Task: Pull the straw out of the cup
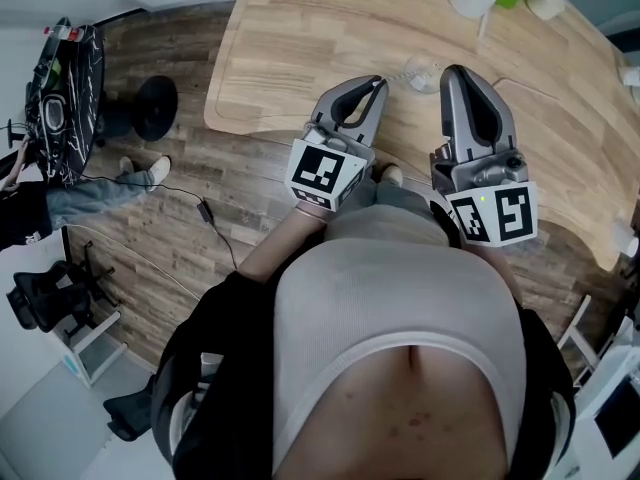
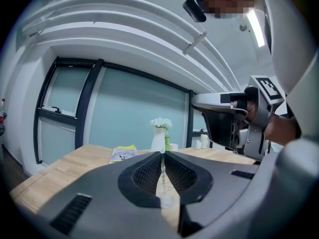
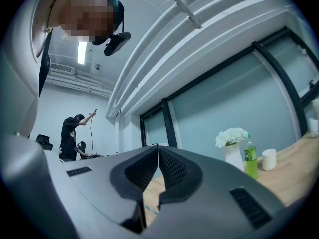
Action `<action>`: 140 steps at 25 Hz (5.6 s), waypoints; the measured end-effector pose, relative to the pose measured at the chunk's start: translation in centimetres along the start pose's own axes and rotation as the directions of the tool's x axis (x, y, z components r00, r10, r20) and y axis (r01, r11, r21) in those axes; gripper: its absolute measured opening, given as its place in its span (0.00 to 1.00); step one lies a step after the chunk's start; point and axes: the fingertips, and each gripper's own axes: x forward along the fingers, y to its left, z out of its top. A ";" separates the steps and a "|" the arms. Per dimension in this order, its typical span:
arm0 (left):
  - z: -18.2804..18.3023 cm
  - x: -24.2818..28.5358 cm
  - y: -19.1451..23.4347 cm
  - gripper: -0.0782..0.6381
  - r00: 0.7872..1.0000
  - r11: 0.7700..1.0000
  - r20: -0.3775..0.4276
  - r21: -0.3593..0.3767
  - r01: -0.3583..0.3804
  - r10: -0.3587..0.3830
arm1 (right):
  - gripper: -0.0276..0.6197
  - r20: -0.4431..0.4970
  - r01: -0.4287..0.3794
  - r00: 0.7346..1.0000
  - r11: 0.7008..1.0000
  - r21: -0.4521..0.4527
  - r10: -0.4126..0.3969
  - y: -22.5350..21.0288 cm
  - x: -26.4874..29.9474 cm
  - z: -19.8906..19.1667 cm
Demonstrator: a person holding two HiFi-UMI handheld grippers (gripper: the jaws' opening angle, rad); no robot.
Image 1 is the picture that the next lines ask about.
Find black strap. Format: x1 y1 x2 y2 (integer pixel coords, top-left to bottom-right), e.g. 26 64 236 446
428 200 469 249

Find person's white crop top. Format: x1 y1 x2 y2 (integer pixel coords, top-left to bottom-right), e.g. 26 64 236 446
272 240 526 474

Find person's right forearm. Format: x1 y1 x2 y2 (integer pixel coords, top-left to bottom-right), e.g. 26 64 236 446
487 242 524 304

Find black headset green accents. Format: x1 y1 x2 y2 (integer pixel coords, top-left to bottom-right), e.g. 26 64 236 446
32 42 66 92

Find clear plastic stick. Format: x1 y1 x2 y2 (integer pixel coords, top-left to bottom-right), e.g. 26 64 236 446
372 70 426 87

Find black marbled round table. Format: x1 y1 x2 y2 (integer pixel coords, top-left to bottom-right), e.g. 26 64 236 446
24 16 180 189

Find black power adapter cable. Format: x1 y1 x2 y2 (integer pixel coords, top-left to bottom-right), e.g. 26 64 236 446
79 172 240 270

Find person's black jacket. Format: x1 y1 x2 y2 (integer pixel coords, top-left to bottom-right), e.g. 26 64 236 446
149 270 576 480

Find black office chair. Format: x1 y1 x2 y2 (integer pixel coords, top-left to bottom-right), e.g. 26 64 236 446
5 242 121 339

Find person's left forearm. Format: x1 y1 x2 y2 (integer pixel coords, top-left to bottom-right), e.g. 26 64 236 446
238 202 331 284

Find long thin white cable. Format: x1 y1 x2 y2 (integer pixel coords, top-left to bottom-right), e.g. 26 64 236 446
62 223 202 302

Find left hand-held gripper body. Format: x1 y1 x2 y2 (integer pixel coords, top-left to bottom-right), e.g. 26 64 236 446
283 117 377 214

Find white open cabinet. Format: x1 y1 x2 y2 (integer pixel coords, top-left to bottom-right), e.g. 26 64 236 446
54 310 129 389

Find small white cup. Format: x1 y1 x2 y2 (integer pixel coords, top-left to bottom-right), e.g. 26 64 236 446
525 0 567 22

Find white machine dark screen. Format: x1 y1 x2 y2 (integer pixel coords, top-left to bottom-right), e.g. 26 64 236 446
574 317 640 480

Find person's grey trousers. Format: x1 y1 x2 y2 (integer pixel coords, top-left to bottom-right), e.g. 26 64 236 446
324 177 451 249

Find clear glass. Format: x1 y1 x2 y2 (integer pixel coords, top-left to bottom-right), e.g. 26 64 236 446
403 53 444 94

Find red-capped plastic bottle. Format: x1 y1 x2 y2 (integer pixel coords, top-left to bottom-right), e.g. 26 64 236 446
42 25 84 44

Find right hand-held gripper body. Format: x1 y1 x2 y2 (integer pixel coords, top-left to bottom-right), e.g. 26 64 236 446
428 135 541 248

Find thin pink bracelet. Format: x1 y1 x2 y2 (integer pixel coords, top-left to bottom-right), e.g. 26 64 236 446
293 203 329 224

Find person's beige shoe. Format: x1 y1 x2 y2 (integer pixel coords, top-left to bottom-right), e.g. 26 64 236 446
377 162 404 188

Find white metal frame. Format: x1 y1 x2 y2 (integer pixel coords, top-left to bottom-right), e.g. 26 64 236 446
557 295 616 389

